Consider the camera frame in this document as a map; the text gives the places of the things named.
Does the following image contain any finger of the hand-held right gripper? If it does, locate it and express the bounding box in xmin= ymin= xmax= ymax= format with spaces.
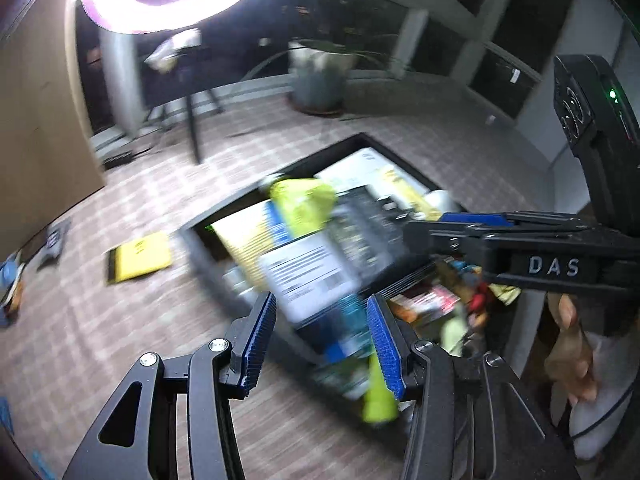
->
xmin=440 ymin=211 xmax=598 ymax=234
xmin=403 ymin=221 xmax=489 ymax=271

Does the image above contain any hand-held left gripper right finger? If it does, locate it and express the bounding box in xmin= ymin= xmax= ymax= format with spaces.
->
xmin=367 ymin=296 xmax=583 ymax=480

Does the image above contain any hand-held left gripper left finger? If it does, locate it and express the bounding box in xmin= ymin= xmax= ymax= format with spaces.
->
xmin=62 ymin=292 xmax=277 ymax=480

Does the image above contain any black storage bin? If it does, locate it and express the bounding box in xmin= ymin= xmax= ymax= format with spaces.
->
xmin=179 ymin=132 xmax=521 ymax=411

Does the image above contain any person's right hand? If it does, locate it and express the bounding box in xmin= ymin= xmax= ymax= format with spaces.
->
xmin=545 ymin=294 xmax=601 ymax=406

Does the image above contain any blue plastic package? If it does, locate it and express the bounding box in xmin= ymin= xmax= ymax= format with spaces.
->
xmin=320 ymin=292 xmax=374 ymax=362

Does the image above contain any lime green tube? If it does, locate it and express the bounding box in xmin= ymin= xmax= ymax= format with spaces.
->
xmin=361 ymin=354 xmax=400 ymax=427

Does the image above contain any white box with printed label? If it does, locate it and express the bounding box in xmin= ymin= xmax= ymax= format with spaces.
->
xmin=259 ymin=234 xmax=362 ymax=323

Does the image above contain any white and yellow box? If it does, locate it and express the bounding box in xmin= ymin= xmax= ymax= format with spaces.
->
xmin=314 ymin=148 xmax=432 ymax=211

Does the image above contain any yellow and blue box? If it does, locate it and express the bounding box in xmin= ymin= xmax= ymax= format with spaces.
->
xmin=214 ymin=199 xmax=297 ymax=287

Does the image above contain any lime green plastic bag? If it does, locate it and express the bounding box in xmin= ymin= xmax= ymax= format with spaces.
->
xmin=269 ymin=176 xmax=337 ymax=237

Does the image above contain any yellow flat packet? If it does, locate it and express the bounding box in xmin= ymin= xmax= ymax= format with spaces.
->
xmin=106 ymin=231 xmax=174 ymax=287

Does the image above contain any grey plant pot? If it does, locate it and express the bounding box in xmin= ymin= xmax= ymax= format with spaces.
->
xmin=286 ymin=39 xmax=360 ymax=115

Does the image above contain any black tripod stand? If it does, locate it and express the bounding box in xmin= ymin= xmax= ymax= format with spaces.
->
xmin=142 ymin=46 xmax=224 ymax=166

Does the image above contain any grey slipper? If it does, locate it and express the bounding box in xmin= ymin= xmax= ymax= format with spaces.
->
xmin=36 ymin=221 xmax=72 ymax=269

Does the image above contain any blue and white shoe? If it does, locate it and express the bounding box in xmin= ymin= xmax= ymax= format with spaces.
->
xmin=0 ymin=254 xmax=27 ymax=329

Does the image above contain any light wooden table top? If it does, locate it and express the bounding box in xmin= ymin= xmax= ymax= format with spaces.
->
xmin=0 ymin=0 xmax=107 ymax=261

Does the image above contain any white plastic bag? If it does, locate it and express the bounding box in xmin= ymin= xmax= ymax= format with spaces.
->
xmin=144 ymin=27 xmax=202 ymax=74

